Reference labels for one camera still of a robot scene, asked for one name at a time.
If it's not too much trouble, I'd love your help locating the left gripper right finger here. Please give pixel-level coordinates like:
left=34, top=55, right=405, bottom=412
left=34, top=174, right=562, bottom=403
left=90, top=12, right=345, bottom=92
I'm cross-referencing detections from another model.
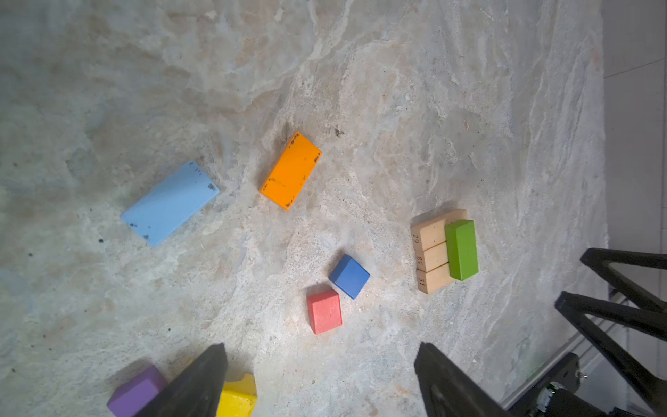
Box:
left=414, top=342, right=511, bottom=417

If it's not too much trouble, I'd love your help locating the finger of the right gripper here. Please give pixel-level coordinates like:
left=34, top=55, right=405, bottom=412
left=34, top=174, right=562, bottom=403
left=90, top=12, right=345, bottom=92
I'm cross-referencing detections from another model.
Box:
left=555, top=292, right=666, bottom=412
left=580, top=248, right=666, bottom=313

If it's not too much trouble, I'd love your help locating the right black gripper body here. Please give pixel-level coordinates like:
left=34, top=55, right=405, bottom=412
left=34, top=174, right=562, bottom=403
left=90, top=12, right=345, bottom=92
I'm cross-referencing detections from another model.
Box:
left=507, top=353, right=636, bottom=417

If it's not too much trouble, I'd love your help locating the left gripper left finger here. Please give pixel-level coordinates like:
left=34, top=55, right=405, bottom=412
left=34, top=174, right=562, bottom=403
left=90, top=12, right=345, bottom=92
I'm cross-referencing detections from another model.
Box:
left=135, top=343, right=229, bottom=417

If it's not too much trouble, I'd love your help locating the yellow wood block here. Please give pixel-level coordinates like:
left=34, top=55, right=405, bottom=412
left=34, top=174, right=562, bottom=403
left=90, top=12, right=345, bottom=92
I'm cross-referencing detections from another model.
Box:
left=216, top=374, right=257, bottom=417

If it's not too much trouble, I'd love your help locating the natural wood block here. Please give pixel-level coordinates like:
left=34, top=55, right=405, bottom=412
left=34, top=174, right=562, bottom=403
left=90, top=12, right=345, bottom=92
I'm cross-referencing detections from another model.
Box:
left=411, top=208, right=469, bottom=252
left=415, top=242, right=448, bottom=272
left=416, top=263, right=455, bottom=294

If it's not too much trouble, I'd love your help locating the green wood block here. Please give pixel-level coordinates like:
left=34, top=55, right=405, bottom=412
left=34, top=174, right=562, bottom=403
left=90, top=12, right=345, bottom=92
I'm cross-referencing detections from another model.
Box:
left=445, top=220, right=479, bottom=281

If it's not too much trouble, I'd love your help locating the light blue wood block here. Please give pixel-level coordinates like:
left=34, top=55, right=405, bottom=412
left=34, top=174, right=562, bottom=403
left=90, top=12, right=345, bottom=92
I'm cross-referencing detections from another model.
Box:
left=120, top=160, right=220, bottom=247

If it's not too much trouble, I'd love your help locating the orange wood block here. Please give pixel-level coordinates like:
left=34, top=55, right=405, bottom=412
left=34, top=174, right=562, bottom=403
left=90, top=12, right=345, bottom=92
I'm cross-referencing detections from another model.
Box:
left=260, top=132, right=322, bottom=210

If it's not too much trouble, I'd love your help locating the purple wood cube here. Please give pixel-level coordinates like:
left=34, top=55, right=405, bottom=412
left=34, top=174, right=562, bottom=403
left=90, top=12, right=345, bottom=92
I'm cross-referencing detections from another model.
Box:
left=107, top=365, right=168, bottom=417

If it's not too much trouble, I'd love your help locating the red wood cube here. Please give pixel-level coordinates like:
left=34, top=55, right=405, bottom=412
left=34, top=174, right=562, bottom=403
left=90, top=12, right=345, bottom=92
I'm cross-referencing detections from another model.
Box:
left=307, top=289, right=343, bottom=335

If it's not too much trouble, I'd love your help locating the blue wood cube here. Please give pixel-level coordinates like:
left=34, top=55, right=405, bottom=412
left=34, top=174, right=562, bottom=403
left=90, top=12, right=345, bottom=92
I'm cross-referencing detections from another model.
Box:
left=329, top=255, right=370, bottom=300

